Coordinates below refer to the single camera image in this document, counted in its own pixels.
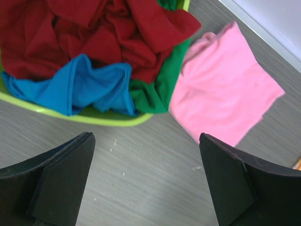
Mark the red t shirt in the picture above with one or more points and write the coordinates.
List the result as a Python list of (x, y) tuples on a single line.
[(38, 37)]

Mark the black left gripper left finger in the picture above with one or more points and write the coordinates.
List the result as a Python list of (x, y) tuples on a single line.
[(47, 189)]

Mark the green t shirt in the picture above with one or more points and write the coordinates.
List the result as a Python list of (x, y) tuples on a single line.
[(155, 97)]

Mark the blue t shirt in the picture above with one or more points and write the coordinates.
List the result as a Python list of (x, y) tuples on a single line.
[(78, 85)]

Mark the lime green plastic basin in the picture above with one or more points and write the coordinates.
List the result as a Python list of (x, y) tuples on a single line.
[(88, 115)]

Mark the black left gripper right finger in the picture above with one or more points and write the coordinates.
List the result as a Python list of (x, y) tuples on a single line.
[(247, 190)]

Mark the folded pink t shirt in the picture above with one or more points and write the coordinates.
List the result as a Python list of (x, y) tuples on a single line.
[(221, 89)]

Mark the orange checkered cloth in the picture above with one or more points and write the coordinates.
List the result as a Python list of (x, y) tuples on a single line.
[(297, 165)]

